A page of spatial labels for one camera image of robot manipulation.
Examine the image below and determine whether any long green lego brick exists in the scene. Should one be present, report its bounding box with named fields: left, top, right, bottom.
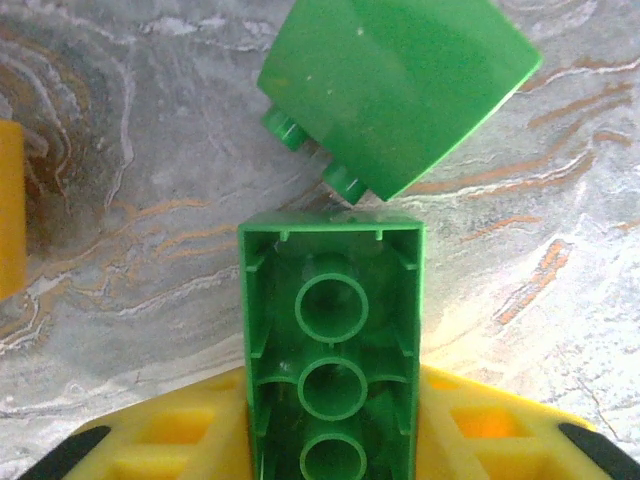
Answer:
left=237, top=209, right=429, bottom=480

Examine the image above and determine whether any yellow lego brick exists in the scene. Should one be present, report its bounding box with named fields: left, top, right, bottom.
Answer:
left=0, top=119, right=28, bottom=302

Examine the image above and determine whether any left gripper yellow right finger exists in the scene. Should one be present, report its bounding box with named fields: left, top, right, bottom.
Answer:
left=414, top=364, right=640, bottom=480

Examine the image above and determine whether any curved green lego brick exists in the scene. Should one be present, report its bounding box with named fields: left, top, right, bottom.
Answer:
left=255, top=0, right=545, bottom=207

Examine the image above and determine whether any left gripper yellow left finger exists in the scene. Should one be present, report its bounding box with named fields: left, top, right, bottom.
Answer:
left=19, top=368, right=254, bottom=480

